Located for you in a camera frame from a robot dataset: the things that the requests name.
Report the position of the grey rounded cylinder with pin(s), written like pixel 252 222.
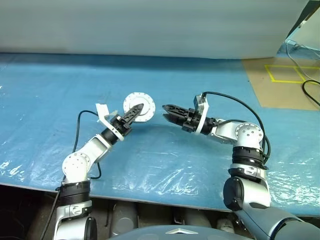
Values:
pixel 123 220
pixel 197 220

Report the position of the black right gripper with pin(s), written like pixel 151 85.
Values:
pixel 191 121

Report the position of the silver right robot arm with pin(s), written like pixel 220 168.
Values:
pixel 247 135

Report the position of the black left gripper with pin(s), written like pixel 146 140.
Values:
pixel 121 125

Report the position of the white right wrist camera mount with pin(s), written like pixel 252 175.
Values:
pixel 203 110

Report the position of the white round motor cover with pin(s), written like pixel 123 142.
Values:
pixel 148 107

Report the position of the white rounded object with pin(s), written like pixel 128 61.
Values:
pixel 225 225

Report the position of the blue plastic table sheet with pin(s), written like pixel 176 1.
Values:
pixel 50 82

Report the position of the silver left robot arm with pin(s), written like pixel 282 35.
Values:
pixel 77 165

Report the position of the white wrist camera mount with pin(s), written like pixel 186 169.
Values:
pixel 203 110
pixel 102 112

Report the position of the brown cardboard sheet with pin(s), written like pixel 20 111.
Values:
pixel 275 97

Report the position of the blue-grey robot torso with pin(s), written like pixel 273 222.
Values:
pixel 175 233

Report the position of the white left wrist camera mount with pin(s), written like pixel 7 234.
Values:
pixel 102 112

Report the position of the white foam backdrop board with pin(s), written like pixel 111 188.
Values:
pixel 150 25

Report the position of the yellow tape square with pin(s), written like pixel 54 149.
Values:
pixel 269 73

